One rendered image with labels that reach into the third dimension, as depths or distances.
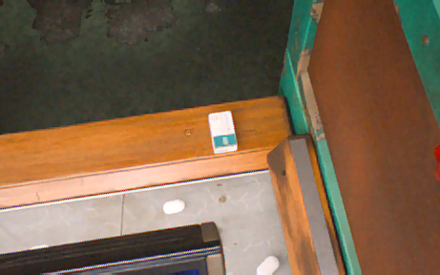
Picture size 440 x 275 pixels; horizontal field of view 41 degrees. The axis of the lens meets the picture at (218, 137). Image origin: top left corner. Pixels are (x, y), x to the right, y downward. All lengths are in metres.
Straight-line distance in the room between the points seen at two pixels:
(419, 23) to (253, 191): 0.51
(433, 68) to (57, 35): 1.69
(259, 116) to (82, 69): 1.08
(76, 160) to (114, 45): 1.08
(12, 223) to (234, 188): 0.34
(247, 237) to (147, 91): 1.05
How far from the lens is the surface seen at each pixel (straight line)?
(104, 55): 1.95
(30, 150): 0.95
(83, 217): 0.91
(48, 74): 1.95
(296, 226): 0.79
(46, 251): 0.56
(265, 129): 0.92
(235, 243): 0.88
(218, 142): 0.89
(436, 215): 0.51
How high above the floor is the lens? 1.59
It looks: 64 degrees down
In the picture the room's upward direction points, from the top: straight up
